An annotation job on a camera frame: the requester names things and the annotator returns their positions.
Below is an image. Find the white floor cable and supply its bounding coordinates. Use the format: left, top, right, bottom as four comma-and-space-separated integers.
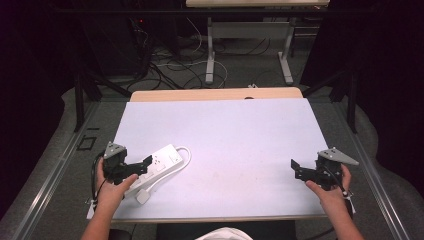
156, 16, 230, 89

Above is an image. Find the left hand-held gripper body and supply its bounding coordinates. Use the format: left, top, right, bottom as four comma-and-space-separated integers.
102, 141, 138, 186

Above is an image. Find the white cable tag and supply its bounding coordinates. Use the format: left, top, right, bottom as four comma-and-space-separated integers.
343, 190, 357, 215
85, 197, 98, 220

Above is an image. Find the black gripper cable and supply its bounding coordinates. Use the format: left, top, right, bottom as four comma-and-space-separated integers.
90, 151, 108, 203
322, 165, 355, 221

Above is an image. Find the aluminium floor rail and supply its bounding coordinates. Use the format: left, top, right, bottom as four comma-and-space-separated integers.
9, 101, 101, 240
333, 101, 403, 240

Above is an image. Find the person's left hand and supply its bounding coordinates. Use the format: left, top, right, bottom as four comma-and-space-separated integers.
95, 165, 139, 214

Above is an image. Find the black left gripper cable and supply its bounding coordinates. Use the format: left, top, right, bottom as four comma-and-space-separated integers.
90, 151, 108, 203

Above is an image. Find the black metal stand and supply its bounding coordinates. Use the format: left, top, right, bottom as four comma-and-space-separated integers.
301, 69, 358, 135
73, 71, 133, 133

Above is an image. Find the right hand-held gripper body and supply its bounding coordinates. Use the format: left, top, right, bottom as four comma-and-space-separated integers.
308, 146, 360, 192

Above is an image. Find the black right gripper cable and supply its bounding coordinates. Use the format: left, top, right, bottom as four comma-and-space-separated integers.
322, 165, 355, 221

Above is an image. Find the white power plug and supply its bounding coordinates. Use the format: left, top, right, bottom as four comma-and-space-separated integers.
135, 188, 152, 205

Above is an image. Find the bundle of black floor cables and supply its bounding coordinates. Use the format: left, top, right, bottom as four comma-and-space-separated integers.
128, 18, 209, 91

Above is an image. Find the person's right hand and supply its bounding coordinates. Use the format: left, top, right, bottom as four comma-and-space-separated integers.
305, 164, 353, 209

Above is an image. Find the person's white clothing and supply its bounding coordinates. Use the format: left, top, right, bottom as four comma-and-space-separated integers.
194, 226, 254, 240

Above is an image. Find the wooden table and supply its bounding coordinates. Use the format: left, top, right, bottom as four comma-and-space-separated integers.
110, 86, 330, 224

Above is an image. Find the desk with white legs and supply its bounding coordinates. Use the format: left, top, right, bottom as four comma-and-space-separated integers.
185, 0, 331, 86

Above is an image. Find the white power strip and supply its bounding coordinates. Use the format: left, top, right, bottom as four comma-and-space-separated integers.
123, 143, 185, 198

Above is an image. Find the white table mat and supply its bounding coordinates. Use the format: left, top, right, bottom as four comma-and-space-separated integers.
111, 97, 330, 221

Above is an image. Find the white power strip cable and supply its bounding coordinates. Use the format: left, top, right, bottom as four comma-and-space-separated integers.
145, 146, 192, 194

